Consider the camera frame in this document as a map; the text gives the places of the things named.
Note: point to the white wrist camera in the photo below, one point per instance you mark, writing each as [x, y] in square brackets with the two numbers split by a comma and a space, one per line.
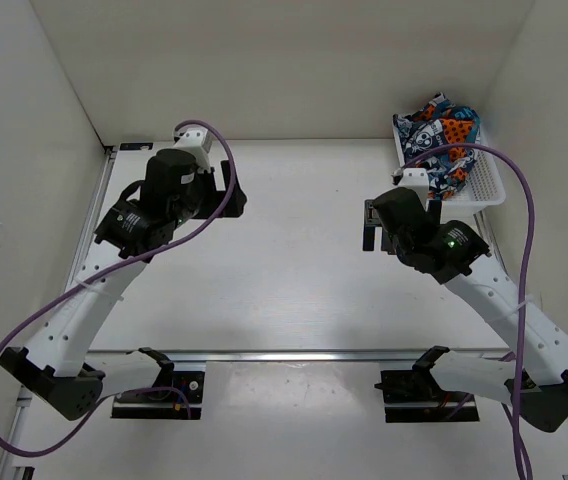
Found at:
[412, 178]
[198, 143]

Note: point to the colourful patterned shorts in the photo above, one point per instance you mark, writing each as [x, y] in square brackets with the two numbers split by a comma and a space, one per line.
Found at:
[440, 122]

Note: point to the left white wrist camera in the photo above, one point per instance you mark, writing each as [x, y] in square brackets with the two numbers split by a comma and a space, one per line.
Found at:
[198, 143]

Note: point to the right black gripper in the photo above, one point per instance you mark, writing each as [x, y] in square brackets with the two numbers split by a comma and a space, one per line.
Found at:
[371, 221]

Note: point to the aluminium front rail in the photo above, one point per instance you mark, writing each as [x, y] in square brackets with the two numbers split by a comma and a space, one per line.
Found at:
[294, 355]

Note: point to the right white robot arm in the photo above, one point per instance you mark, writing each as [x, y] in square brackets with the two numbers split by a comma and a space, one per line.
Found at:
[458, 258]

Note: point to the small dark label sticker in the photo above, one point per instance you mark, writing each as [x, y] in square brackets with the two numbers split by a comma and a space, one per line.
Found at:
[136, 146]

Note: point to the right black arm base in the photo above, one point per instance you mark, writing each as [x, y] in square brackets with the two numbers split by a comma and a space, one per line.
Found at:
[408, 399]

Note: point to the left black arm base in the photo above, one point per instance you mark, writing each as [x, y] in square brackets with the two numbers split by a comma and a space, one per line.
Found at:
[183, 402]

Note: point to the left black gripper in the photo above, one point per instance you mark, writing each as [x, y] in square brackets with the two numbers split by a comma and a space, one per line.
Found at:
[216, 197]

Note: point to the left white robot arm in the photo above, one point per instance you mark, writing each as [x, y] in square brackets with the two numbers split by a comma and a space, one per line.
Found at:
[54, 363]

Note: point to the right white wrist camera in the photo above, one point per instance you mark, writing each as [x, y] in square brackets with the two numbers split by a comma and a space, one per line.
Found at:
[412, 178]

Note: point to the white plastic mesh basket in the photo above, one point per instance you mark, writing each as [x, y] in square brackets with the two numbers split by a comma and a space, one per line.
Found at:
[483, 188]

